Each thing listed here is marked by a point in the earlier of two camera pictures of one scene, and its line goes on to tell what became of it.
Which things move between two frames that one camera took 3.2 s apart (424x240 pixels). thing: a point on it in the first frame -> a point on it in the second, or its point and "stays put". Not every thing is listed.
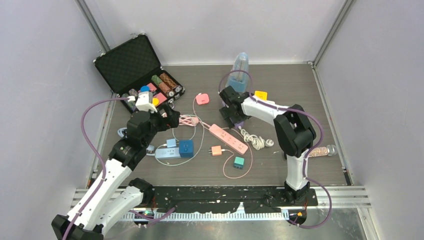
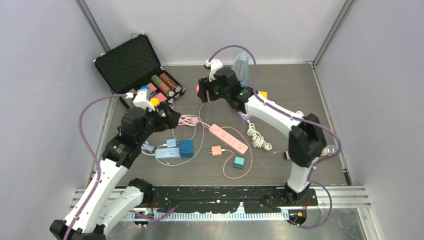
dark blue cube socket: (186, 148) stays put
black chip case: (133, 71) stays put
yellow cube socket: (263, 94) stays put
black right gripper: (226, 112) -> (206, 86)
